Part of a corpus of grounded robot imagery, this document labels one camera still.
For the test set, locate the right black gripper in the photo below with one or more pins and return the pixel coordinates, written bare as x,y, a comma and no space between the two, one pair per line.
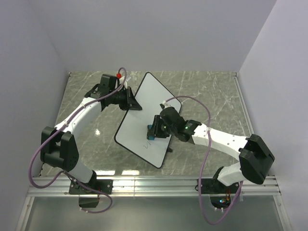
157,121

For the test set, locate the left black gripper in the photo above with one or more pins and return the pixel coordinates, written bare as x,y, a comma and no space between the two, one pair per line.
132,103

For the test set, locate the blue whiteboard eraser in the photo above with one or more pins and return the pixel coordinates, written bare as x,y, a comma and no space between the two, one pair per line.
150,132

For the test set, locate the white whiteboard black frame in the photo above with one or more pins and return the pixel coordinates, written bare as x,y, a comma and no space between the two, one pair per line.
132,131

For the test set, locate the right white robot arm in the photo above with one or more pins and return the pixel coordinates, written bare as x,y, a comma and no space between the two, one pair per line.
253,155

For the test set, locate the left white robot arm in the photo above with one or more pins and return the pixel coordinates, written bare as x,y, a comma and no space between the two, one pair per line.
59,148

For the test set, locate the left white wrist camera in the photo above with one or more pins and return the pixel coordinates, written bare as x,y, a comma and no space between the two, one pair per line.
121,80

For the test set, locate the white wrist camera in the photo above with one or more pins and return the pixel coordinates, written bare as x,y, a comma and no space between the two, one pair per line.
121,80
164,105

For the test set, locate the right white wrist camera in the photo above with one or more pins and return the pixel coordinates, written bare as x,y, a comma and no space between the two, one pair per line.
164,105

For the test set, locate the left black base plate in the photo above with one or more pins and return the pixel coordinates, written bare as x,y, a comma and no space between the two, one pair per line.
104,186

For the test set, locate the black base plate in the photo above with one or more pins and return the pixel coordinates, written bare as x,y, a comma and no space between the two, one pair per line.
104,186
211,186

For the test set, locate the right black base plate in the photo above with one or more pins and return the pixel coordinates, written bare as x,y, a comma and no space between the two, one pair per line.
211,186

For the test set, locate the aluminium mounting rail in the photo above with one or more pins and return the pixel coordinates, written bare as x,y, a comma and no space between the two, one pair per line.
149,186

